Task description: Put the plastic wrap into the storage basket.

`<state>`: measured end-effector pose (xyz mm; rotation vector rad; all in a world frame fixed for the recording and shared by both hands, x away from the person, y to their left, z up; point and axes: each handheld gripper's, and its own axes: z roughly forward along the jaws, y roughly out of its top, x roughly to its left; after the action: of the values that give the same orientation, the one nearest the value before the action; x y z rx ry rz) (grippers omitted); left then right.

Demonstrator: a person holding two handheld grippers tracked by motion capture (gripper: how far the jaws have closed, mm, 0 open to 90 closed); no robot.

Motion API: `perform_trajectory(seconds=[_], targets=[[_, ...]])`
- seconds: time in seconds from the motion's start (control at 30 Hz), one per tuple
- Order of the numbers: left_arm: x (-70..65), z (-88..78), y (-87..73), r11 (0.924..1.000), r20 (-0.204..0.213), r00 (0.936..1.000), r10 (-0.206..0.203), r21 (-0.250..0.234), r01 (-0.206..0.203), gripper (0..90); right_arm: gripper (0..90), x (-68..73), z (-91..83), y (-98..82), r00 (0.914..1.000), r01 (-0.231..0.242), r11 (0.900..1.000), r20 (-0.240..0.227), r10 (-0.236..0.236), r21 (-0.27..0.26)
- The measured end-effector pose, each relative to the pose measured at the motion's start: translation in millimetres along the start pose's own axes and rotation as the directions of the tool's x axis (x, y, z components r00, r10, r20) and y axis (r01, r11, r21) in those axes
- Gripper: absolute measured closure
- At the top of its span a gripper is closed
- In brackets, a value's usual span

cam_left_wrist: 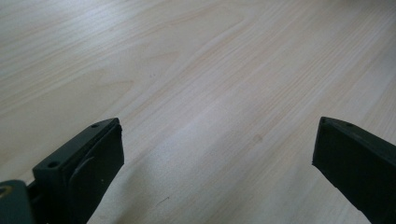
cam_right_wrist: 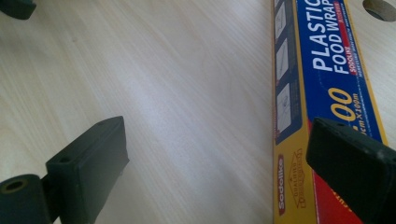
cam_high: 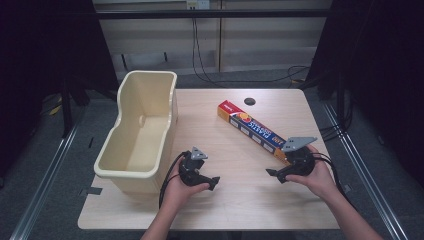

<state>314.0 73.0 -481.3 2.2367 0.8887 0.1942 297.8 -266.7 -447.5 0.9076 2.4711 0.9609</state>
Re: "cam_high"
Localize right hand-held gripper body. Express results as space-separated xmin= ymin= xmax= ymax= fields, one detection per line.
xmin=279 ymin=136 xmax=318 ymax=184

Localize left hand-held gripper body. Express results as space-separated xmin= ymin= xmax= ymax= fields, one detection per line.
xmin=178 ymin=146 xmax=211 ymax=187

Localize long blue and red box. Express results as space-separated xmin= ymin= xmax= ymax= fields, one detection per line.
xmin=217 ymin=100 xmax=292 ymax=167

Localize cream plastic bin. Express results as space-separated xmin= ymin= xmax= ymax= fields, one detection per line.
xmin=93 ymin=69 xmax=179 ymax=196

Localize person's left hand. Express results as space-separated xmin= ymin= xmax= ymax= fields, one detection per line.
xmin=161 ymin=155 xmax=211 ymax=212

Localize person's right hand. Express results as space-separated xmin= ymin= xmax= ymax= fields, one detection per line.
xmin=285 ymin=144 xmax=338 ymax=201

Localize black tape piece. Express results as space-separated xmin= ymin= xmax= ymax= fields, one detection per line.
xmin=79 ymin=187 xmax=103 ymax=197

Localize black curtain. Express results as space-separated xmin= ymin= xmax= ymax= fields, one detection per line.
xmin=0 ymin=0 xmax=119 ymax=181
xmin=306 ymin=0 xmax=424 ymax=188

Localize black horizontal bar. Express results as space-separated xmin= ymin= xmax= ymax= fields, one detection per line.
xmin=95 ymin=9 xmax=331 ymax=20

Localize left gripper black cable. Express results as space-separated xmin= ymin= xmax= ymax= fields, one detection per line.
xmin=158 ymin=150 xmax=191 ymax=210

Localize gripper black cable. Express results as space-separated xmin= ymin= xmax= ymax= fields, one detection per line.
xmin=158 ymin=150 xmax=191 ymax=210
xmin=311 ymin=152 xmax=357 ymax=211

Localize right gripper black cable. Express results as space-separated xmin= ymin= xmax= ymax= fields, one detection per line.
xmin=311 ymin=152 xmax=357 ymax=211

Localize black floor cables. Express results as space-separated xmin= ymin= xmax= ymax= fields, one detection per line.
xmin=318 ymin=99 xmax=354 ymax=143

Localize metal floor rail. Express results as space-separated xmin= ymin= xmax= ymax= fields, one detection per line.
xmin=323 ymin=103 xmax=409 ymax=240
xmin=9 ymin=126 xmax=79 ymax=240

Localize black hanging cable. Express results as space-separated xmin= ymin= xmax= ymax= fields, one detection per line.
xmin=191 ymin=17 xmax=311 ymax=88

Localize white wall socket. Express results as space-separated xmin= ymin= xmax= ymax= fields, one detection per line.
xmin=186 ymin=0 xmax=211 ymax=10

